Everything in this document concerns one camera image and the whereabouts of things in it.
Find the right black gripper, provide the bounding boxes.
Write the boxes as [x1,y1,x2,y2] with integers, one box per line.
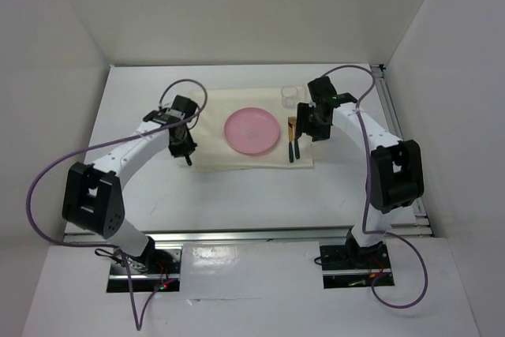
[295,103,331,142]

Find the gold spoon green handle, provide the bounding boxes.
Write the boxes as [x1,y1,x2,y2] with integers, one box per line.
[288,116,301,159]

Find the gold knife green handle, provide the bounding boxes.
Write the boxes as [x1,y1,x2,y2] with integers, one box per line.
[288,117,294,163]

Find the clear drinking glass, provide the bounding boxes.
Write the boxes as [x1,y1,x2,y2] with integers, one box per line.
[281,85,299,109]

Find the pink plate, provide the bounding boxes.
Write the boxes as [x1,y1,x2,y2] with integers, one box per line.
[223,107,281,155]

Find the cream cloth placemat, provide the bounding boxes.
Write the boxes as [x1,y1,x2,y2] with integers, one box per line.
[191,87,313,172]

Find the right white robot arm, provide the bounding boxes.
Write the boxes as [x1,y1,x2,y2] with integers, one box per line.
[294,77,424,268]

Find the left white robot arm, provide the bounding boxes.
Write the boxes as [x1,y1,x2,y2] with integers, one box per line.
[62,95,199,273]

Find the aluminium side rail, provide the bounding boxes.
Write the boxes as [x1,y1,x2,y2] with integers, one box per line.
[369,64,433,237]

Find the aluminium front rail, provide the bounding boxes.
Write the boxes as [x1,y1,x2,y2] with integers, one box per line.
[64,218,433,243]

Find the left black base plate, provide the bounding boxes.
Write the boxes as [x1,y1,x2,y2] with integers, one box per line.
[109,249,181,279]

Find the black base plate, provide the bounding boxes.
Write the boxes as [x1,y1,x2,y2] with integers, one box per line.
[314,244,391,271]
[109,249,181,279]

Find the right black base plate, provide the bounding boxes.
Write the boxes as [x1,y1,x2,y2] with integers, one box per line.
[314,244,391,271]

